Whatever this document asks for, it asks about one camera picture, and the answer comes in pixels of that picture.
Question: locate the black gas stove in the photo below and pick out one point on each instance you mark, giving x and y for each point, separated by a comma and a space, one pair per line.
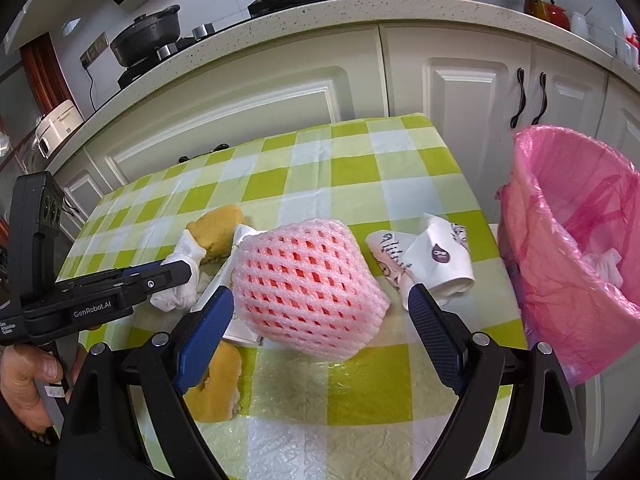
256, 9

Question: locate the black cooking pot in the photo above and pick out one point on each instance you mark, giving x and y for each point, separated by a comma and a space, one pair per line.
145, 35

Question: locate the crushed white paper cup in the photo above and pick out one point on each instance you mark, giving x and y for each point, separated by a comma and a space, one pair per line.
438, 257

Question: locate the amber oil bottle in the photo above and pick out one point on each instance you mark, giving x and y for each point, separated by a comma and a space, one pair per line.
537, 9

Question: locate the white ceramic jar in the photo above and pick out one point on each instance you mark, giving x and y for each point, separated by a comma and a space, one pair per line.
579, 26

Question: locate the yellow sponge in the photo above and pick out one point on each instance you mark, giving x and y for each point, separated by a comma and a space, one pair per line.
214, 231
216, 397

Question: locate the black cabinet handle left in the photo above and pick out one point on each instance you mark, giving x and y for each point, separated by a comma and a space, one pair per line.
520, 79

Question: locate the white floral paper carton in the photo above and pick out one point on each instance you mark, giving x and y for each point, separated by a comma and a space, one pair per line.
218, 291

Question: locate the black cabinet handle right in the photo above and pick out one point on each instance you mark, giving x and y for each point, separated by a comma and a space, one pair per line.
542, 81

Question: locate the red lidded pot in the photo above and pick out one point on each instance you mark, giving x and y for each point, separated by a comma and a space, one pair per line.
557, 15

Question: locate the white cabinet door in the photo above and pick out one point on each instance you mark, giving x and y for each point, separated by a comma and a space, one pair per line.
309, 80

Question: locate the black cabinet handle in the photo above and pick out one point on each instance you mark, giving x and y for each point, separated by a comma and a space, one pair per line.
520, 79
542, 81

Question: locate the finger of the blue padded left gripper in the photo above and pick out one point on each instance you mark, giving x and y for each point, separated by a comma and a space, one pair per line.
141, 267

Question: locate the pink foam fruit net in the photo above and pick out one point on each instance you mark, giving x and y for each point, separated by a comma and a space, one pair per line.
307, 286

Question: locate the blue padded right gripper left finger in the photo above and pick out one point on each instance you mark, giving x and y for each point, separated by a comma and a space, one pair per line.
197, 336

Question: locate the pink bag lined trash bin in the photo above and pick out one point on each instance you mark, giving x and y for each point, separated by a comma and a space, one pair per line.
569, 236

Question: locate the green checkered tablecloth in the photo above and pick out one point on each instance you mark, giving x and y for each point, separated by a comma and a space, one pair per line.
341, 386

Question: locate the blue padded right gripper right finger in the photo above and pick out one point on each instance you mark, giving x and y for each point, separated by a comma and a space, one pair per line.
441, 342

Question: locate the white rice cooker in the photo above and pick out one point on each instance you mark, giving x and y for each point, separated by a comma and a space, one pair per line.
57, 126

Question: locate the white paper towel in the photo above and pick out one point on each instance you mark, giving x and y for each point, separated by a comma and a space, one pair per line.
183, 294

